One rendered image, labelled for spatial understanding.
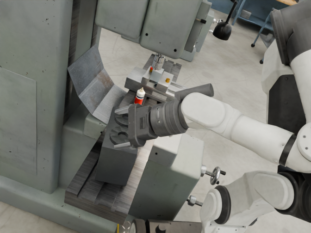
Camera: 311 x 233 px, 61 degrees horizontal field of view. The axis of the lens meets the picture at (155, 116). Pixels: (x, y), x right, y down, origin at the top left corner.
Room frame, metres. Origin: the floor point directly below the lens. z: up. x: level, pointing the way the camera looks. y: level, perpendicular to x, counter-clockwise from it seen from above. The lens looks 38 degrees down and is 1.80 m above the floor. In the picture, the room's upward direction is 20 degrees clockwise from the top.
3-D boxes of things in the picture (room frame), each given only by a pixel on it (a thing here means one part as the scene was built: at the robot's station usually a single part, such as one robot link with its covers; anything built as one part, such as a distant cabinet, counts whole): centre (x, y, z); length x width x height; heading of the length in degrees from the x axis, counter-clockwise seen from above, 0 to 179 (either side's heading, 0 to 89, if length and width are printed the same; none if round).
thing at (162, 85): (1.28, 0.02, 1.06); 0.15 x 0.06 x 0.04; 177
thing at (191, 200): (0.97, -0.45, 0.55); 0.22 x 0.06 x 0.06; 89
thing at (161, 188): (1.12, 0.05, 0.47); 0.81 x 0.32 x 0.60; 89
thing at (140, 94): (1.11, 0.11, 1.02); 0.04 x 0.04 x 0.11
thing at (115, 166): (0.70, 0.09, 1.07); 0.22 x 0.12 x 0.20; 10
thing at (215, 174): (1.11, -0.42, 0.67); 0.16 x 0.12 x 0.12; 89
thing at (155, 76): (1.28, 0.07, 1.08); 0.06 x 0.05 x 0.06; 177
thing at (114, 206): (1.12, 0.08, 0.93); 1.24 x 0.23 x 0.08; 179
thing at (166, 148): (1.12, 0.08, 0.83); 0.50 x 0.35 x 0.12; 89
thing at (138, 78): (1.28, 0.04, 1.02); 0.35 x 0.15 x 0.11; 87
